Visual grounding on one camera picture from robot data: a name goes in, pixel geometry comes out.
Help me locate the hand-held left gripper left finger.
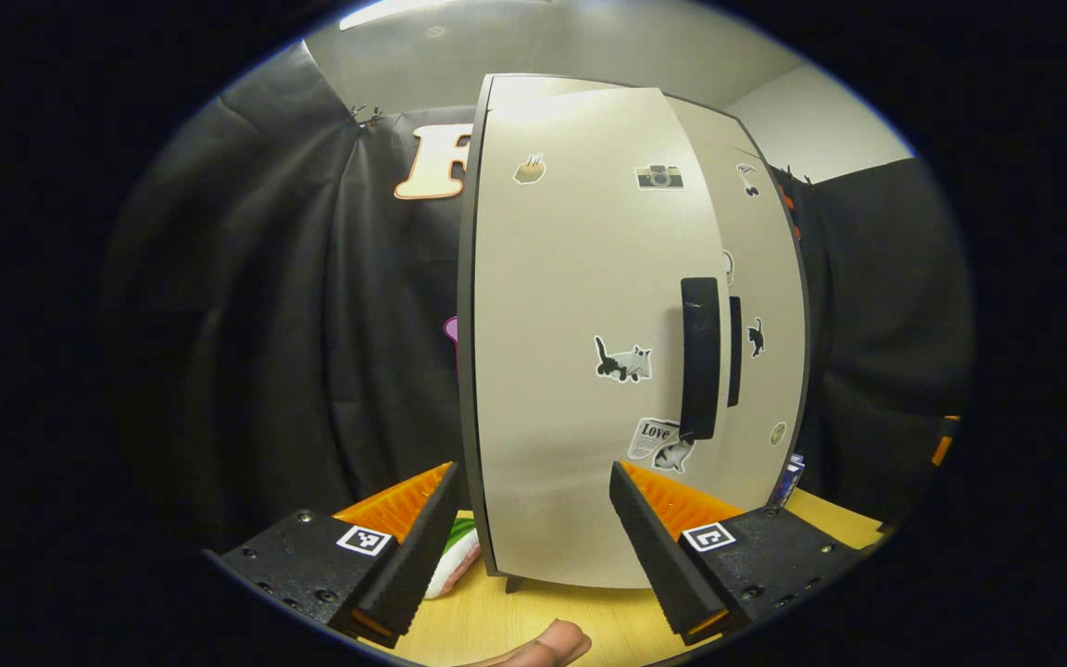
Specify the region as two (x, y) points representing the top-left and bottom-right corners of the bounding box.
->
(217, 461), (462, 649)

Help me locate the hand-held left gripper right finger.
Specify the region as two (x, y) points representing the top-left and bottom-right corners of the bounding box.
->
(609, 461), (863, 647)

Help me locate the beige grey shoe cabinet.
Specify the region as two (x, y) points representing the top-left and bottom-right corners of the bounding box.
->
(457, 72), (812, 594)

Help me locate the beige cabinet door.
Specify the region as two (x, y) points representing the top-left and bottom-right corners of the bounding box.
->
(672, 97), (808, 509)
(473, 88), (729, 589)

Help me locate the white green pink object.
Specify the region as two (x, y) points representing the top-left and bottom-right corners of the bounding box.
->
(424, 517), (482, 600)

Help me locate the blue printed box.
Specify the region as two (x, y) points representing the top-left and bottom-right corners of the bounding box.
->
(770, 452), (806, 509)

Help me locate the black backdrop cloth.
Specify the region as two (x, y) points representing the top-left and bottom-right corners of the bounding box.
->
(103, 42), (974, 547)

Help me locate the ceiling light panel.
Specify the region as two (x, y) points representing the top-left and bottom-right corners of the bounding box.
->
(339, 0), (460, 31)

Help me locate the black left door handle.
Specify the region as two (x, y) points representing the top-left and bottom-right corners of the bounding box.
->
(680, 276), (722, 442)

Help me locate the black door handle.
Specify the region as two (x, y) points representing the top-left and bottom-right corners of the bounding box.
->
(727, 296), (744, 409)
(680, 276), (722, 442)

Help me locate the black right door handle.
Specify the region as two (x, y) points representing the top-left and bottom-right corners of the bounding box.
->
(727, 296), (744, 409)

